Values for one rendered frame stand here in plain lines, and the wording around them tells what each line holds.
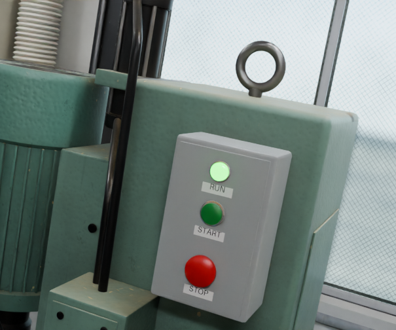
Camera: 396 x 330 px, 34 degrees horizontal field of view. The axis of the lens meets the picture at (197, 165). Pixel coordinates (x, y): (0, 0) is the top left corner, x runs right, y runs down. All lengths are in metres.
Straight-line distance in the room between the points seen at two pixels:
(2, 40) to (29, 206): 1.66
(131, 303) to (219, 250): 0.12
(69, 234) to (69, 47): 1.72
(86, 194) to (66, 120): 0.10
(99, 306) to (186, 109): 0.21
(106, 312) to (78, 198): 0.18
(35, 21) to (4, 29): 0.16
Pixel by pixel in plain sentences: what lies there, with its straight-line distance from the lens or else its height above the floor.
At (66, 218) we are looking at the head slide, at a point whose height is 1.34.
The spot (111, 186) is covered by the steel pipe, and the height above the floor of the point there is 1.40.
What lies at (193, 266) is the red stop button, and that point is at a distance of 0.60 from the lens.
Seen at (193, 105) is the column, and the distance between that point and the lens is 0.66.
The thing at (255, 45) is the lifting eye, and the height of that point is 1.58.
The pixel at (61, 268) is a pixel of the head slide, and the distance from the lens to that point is 0.80.
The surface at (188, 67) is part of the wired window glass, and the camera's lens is 2.30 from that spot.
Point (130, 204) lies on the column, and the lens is 0.69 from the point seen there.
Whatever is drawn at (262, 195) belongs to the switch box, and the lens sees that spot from 0.57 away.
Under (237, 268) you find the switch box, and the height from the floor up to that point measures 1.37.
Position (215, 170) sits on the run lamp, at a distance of 0.58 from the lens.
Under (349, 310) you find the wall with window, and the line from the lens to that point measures 2.15.
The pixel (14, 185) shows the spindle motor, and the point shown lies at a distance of 0.81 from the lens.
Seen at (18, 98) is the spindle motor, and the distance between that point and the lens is 0.79.
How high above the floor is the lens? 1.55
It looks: 9 degrees down
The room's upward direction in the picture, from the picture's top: 10 degrees clockwise
